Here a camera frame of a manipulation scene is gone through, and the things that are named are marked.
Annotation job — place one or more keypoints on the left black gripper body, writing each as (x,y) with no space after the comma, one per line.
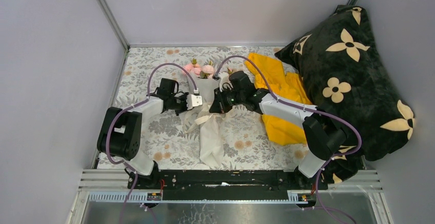
(179,104)

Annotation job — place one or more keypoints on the yellow garment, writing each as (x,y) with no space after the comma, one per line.
(267,70)

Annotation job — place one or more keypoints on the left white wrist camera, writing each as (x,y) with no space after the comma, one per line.
(193,101)

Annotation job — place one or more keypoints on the floral tablecloth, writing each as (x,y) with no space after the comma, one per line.
(163,139)

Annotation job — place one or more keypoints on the white wrapping paper sheet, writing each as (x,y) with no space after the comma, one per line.
(210,137)

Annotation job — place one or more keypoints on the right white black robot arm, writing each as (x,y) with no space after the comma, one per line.
(324,134)

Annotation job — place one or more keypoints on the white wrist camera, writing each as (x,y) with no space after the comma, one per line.
(193,101)
(224,82)

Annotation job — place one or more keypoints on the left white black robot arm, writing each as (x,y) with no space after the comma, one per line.
(120,135)

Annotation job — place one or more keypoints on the black floral pillow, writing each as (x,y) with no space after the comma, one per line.
(340,66)

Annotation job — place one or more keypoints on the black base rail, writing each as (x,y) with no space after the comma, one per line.
(190,185)

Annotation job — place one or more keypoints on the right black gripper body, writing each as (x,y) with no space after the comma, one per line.
(228,99)

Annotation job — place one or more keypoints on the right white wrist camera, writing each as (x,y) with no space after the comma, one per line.
(224,82)

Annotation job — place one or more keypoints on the cream printed ribbon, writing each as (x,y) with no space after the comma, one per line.
(201,117)

